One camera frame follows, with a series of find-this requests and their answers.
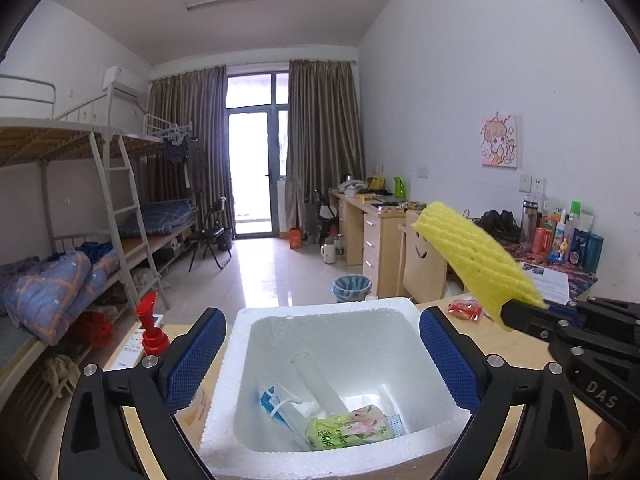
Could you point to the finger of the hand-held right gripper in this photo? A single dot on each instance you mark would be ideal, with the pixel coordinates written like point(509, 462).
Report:
point(535, 322)
point(610, 312)

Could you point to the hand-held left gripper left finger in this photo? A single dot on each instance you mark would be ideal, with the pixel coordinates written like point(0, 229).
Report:
point(195, 360)

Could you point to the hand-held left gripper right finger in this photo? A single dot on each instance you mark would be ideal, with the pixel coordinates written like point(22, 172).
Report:
point(450, 360)

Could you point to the yellow foam net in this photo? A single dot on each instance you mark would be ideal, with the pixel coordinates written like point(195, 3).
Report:
point(470, 255)

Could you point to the blue face mask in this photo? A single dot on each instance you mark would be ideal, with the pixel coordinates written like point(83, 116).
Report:
point(280, 407)

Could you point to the white foam box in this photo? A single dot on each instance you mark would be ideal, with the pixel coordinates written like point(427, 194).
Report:
point(345, 330)

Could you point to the green snack packet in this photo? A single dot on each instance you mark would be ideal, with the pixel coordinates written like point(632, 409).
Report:
point(345, 430)

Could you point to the translucent white plastic tube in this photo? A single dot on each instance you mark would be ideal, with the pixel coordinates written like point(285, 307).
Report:
point(320, 385)

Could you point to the person's right hand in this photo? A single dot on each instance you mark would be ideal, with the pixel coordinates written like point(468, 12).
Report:
point(610, 447)

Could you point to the printed paper sheet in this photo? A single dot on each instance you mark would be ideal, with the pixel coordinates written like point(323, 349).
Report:
point(550, 282)

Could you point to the white lotion pump bottle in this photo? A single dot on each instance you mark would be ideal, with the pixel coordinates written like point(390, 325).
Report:
point(150, 340)

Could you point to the red snack packet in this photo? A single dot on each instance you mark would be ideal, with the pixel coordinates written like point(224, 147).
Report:
point(462, 310)

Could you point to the teal bottle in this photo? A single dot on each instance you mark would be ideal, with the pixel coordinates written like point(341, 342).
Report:
point(594, 252)

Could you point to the white remote control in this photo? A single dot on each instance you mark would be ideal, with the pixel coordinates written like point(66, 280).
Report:
point(131, 347)

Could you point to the dark blue bottle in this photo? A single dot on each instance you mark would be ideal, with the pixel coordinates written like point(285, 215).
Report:
point(577, 250)

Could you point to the yellow cartoon bottle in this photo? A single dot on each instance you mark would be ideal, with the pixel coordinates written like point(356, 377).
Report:
point(562, 246)

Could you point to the red bottle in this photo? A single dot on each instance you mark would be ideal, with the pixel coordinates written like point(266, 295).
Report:
point(541, 241)

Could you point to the wooden chair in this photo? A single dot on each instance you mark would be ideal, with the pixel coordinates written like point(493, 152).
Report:
point(422, 270)

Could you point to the clear water bottle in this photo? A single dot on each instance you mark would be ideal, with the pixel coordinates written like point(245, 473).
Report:
point(529, 225)

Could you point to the red clothes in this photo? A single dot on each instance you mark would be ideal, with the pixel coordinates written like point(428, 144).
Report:
point(95, 330)

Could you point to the black headphones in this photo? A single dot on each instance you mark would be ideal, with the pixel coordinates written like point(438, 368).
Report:
point(500, 222)

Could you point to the green capped bottle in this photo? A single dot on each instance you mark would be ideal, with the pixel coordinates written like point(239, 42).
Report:
point(575, 207)

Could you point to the blue trash bin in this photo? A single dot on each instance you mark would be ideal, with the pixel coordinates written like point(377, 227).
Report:
point(352, 290)

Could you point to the black folding chair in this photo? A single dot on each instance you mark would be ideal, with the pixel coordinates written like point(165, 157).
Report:
point(212, 235)

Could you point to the beige cloth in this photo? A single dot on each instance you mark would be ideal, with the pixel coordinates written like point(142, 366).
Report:
point(60, 375)

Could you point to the wooden desk with drawers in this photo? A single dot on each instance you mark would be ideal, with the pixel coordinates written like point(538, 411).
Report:
point(380, 240)

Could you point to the blue checked quilt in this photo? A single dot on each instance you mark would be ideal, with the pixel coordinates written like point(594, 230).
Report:
point(55, 290)

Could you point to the orange container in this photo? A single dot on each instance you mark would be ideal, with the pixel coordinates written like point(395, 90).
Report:
point(296, 239)

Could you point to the white thermos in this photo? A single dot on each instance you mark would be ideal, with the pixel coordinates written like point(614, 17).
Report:
point(329, 252)

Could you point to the green bag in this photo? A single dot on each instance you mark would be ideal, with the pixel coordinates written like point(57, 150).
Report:
point(399, 187)

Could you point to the yellow box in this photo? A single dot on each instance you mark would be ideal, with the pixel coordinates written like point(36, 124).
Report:
point(376, 183)

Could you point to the glass balcony door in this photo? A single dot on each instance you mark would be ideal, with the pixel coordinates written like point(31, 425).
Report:
point(252, 170)

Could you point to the hanging dark clothes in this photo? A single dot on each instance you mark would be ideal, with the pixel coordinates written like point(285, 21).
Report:
point(177, 155)

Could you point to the brown curtain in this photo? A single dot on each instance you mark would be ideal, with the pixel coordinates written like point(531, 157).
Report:
point(325, 135)
point(200, 135)

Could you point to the white metal bunk bed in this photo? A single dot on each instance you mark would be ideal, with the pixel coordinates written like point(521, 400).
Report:
point(60, 135)

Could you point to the white air conditioner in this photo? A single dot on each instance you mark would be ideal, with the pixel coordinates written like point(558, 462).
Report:
point(120, 82)

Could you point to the ceiling tube light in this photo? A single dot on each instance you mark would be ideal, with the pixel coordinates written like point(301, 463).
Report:
point(237, 1)

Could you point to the white wall socket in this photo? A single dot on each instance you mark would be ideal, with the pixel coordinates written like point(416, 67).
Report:
point(532, 183)

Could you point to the pink cartoon wall picture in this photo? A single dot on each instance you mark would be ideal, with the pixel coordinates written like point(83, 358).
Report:
point(500, 141)

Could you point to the white wall switch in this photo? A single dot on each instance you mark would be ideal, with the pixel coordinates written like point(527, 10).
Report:
point(423, 171)

